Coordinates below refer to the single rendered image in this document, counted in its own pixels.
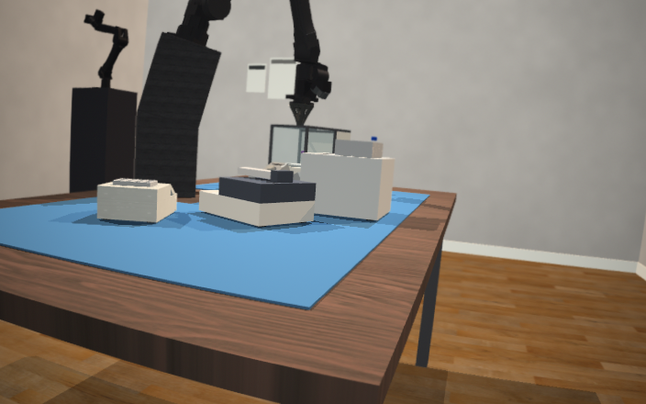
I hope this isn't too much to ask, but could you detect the blue flat mat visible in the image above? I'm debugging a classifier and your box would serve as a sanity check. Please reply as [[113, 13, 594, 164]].
[[0, 191, 429, 310]]

